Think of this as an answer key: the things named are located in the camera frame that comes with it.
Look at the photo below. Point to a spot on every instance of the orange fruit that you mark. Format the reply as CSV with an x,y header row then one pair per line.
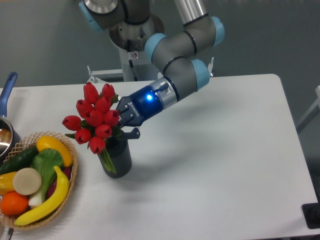
x,y
13,204

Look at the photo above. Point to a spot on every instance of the red tulip bouquet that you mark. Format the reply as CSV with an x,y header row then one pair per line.
x,y
96,123

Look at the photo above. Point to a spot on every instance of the black device at table edge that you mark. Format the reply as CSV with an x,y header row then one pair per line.
x,y
311,212

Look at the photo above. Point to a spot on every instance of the dark red vegetable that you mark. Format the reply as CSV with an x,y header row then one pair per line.
x,y
68,172

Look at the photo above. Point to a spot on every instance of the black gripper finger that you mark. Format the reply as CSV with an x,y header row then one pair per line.
x,y
134,134

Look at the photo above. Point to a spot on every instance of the blue handled pot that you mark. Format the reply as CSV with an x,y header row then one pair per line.
x,y
8,136

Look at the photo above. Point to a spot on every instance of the white frame at right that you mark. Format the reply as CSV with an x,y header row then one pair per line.
x,y
310,113

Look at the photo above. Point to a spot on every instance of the green cucumber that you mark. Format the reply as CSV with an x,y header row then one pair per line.
x,y
19,161

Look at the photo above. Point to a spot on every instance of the yellow pepper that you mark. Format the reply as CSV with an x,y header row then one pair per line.
x,y
6,183

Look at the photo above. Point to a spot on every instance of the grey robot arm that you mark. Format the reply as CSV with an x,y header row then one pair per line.
x,y
103,14

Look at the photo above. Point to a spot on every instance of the green bok choy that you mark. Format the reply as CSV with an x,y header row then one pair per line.
x,y
44,163

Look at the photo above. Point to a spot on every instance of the beige round slice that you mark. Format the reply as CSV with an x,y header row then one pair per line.
x,y
27,181

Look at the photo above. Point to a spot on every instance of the yellow banana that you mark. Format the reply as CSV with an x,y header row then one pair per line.
x,y
50,205

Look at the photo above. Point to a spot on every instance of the woven wicker basket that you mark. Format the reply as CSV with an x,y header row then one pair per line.
x,y
30,141

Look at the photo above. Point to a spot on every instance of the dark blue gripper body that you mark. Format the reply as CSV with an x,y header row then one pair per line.
x,y
147,102

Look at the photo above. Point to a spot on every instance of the dark grey ribbed vase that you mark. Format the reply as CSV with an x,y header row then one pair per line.
x,y
116,158

